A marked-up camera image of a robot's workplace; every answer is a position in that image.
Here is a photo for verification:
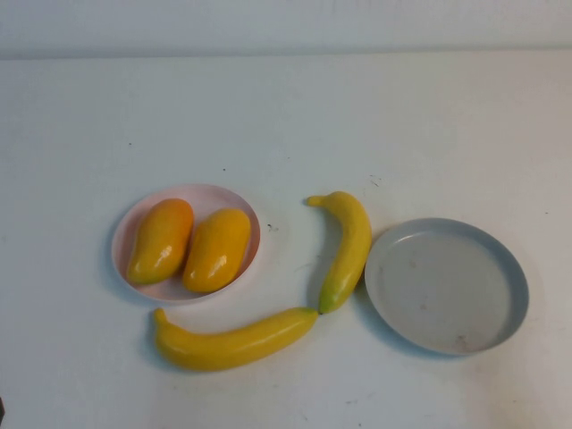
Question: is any short yellow plastic banana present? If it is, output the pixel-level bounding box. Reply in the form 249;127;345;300
306;190;374;315

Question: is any yellow-orange plastic mango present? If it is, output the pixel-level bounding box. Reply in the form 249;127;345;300
127;198;196;286
181;207;252;294

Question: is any long yellow plastic banana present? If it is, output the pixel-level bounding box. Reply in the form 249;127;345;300
153;306;320;373

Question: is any pink round plate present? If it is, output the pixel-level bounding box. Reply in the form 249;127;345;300
111;182;262;307

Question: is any grey-blue round plate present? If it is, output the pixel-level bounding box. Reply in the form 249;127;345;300
364;217;531;358

